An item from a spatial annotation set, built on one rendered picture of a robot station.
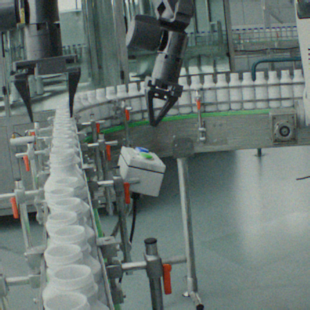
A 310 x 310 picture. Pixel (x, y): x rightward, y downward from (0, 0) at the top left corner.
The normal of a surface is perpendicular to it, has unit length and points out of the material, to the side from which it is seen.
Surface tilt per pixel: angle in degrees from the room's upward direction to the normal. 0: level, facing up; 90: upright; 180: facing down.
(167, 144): 90
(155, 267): 90
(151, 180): 90
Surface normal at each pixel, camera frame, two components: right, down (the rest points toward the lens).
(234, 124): -0.15, 0.22
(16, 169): 0.16, 0.19
